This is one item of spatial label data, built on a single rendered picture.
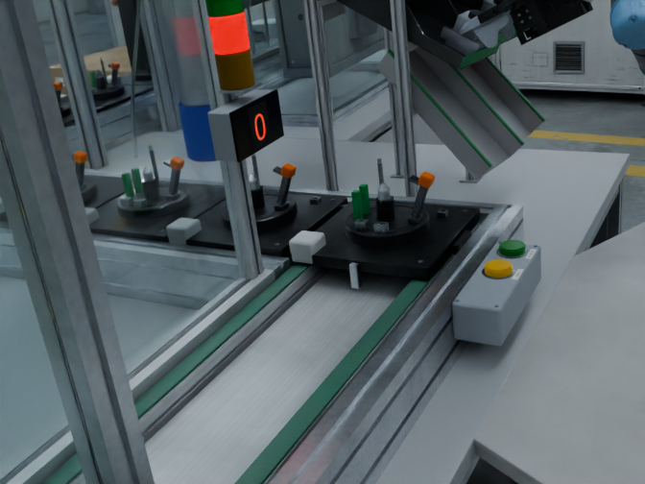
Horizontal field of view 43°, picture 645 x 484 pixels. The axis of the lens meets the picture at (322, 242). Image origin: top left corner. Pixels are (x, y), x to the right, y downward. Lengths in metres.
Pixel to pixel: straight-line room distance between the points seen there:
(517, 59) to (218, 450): 4.92
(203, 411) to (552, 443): 0.43
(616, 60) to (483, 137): 3.95
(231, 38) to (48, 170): 0.70
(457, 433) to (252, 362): 0.29
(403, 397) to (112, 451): 0.56
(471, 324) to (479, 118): 0.56
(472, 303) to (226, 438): 0.38
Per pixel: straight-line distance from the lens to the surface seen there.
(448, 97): 1.60
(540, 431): 1.07
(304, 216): 1.45
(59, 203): 0.47
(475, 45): 1.48
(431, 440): 1.06
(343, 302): 1.26
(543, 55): 5.65
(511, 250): 1.26
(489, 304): 1.13
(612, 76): 5.53
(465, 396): 1.13
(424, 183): 1.29
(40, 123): 0.46
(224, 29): 1.13
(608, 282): 1.41
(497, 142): 1.60
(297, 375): 1.10
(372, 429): 0.96
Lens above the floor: 1.51
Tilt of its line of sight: 24 degrees down
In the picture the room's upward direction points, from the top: 7 degrees counter-clockwise
